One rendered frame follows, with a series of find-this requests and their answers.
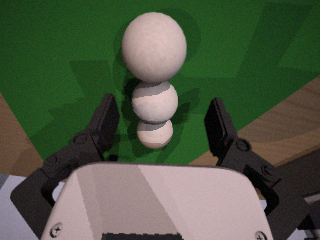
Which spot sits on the white ball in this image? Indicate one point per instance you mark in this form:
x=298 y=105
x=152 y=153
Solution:
x=154 y=47
x=154 y=136
x=154 y=103

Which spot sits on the green turf mat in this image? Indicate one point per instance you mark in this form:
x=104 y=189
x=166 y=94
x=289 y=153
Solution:
x=59 y=57

